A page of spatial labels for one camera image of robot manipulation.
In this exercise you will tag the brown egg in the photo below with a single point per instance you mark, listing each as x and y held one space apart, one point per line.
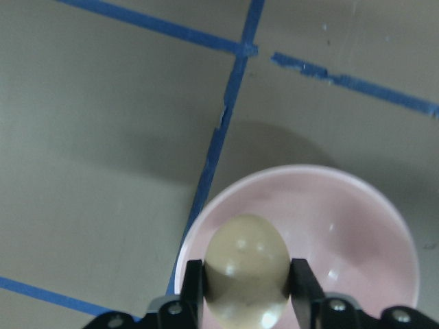
247 267

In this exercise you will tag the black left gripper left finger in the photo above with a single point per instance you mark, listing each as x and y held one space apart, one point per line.
184 310

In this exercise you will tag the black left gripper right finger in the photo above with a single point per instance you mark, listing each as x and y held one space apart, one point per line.
314 308

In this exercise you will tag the pink bowl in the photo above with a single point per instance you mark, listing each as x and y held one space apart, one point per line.
352 236

